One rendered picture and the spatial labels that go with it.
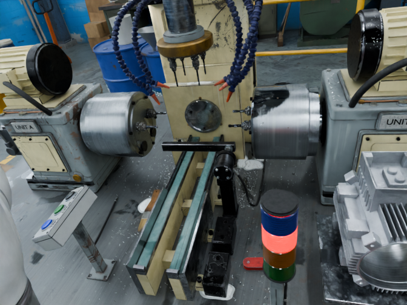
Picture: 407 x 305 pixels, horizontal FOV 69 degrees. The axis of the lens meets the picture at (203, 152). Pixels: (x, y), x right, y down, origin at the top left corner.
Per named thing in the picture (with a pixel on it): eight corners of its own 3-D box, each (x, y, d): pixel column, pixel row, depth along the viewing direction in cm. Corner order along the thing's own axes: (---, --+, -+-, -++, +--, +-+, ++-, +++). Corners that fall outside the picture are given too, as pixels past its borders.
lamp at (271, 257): (263, 239, 58) (263, 224, 56) (295, 242, 57) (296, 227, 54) (261, 267, 54) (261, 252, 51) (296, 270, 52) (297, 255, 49)
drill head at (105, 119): (97, 134, 138) (76, 84, 123) (169, 134, 128) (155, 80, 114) (66, 168, 118) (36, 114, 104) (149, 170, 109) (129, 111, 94)
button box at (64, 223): (82, 202, 86) (69, 189, 84) (98, 196, 83) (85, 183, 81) (45, 252, 73) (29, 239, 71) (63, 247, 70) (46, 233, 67)
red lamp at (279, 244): (263, 224, 56) (262, 208, 53) (296, 227, 54) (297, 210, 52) (261, 252, 51) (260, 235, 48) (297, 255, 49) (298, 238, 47)
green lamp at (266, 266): (264, 253, 61) (263, 239, 58) (294, 256, 59) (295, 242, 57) (262, 280, 56) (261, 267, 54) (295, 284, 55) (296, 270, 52)
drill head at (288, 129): (237, 133, 120) (232, 75, 106) (347, 132, 110) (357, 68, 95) (229, 173, 101) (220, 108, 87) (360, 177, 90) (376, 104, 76)
